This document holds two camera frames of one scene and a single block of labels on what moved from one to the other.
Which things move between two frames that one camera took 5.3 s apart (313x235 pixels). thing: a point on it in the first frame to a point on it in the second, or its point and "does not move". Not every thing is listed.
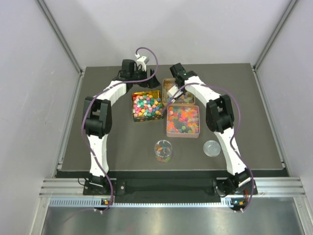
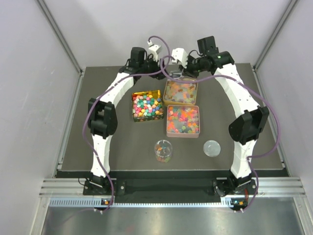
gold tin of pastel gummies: x=185 y=99 does not move
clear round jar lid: x=212 y=148 does not move
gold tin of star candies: x=146 y=105 does not move
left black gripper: x=148 y=76 to x=159 y=72
